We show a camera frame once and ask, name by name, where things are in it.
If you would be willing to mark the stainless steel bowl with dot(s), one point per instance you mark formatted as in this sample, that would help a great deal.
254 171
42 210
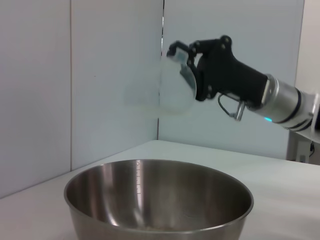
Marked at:
112 195

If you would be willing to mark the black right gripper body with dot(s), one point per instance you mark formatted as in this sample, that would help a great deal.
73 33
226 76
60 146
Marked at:
225 72

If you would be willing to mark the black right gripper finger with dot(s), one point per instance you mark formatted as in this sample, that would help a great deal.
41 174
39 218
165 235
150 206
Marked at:
193 50
192 72

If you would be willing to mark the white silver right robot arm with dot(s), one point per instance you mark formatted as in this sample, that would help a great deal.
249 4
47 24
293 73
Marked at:
287 100

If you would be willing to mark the transparent plastic cup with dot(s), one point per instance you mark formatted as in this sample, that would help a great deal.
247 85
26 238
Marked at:
172 95

